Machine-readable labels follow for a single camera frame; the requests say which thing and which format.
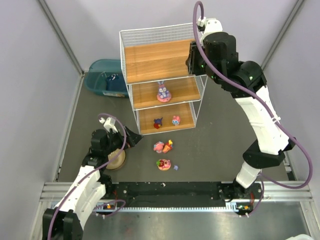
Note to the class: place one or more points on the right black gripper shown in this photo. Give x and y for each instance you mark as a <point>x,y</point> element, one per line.
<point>193,60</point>

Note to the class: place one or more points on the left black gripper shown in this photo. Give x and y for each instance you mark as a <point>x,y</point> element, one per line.
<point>127,136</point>

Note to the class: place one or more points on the purple bunny pink donut toy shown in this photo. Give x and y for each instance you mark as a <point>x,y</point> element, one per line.
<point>163,94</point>

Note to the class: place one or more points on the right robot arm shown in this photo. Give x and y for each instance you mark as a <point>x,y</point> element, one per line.
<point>268,150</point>

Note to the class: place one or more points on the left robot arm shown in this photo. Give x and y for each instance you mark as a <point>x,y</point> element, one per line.
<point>67,220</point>

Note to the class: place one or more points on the pink melody toy on shelf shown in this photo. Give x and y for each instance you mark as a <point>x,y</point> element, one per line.
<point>176,120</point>

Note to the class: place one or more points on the blue stitch toy figure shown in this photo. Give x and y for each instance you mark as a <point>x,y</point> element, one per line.
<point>157,123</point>

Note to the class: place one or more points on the tan overturned bowl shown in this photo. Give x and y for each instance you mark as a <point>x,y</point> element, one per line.
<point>118,162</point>

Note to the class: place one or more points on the dark blue object in bin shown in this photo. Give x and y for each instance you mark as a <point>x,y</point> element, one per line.
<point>112,77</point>

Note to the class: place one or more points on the teal plastic bin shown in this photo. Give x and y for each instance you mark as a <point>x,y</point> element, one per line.
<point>95,80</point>

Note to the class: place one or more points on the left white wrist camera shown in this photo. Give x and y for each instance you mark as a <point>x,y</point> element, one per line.
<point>109,124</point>

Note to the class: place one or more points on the white wire wooden shelf rack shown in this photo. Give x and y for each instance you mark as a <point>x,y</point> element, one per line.
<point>149,55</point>

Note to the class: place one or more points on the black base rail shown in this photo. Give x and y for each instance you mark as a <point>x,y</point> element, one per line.
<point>174,194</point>

